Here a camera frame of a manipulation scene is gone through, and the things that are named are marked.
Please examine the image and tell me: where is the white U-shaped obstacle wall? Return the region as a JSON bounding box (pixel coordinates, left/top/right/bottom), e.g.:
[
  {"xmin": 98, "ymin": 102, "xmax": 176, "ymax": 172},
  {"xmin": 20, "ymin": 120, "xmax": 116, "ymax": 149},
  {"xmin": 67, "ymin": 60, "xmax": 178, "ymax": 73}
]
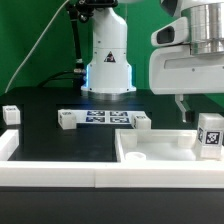
[{"xmin": 0, "ymin": 130, "xmax": 224, "ymax": 189}]

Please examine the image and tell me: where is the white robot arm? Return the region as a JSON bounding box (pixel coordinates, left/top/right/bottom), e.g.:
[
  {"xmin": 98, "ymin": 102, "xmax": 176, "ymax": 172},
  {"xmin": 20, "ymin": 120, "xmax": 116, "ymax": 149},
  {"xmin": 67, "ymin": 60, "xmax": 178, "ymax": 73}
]
[{"xmin": 77, "ymin": 0, "xmax": 224, "ymax": 122}]

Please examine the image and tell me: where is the white square table top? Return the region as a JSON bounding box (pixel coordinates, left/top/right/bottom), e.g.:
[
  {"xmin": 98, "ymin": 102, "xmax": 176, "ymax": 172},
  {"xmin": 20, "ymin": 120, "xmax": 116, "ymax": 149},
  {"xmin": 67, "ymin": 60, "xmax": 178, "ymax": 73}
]
[{"xmin": 115, "ymin": 129, "xmax": 224, "ymax": 162}]

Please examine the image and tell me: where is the grey cable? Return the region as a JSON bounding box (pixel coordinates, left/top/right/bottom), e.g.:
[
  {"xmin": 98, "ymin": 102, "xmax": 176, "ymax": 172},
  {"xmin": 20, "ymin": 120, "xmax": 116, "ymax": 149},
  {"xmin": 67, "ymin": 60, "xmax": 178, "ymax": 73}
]
[{"xmin": 3, "ymin": 0, "xmax": 71, "ymax": 95}]

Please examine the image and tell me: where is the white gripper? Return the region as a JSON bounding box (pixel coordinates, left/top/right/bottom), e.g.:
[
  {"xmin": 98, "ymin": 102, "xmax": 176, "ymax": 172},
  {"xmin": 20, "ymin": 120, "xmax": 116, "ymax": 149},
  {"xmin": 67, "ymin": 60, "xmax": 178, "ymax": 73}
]
[{"xmin": 149, "ymin": 17, "xmax": 224, "ymax": 123}]

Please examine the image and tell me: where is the black cable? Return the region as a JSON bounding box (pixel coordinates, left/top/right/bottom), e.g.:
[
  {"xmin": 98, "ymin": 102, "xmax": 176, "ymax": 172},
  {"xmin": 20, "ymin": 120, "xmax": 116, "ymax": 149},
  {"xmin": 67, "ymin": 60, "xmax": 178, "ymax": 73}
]
[{"xmin": 39, "ymin": 69, "xmax": 84, "ymax": 88}]

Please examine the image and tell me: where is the tag marker sheet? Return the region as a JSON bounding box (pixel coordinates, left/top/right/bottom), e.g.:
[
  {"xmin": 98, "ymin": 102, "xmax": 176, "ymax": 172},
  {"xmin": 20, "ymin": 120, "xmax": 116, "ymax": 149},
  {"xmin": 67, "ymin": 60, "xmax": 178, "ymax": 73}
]
[{"xmin": 75, "ymin": 109, "xmax": 134, "ymax": 124}]

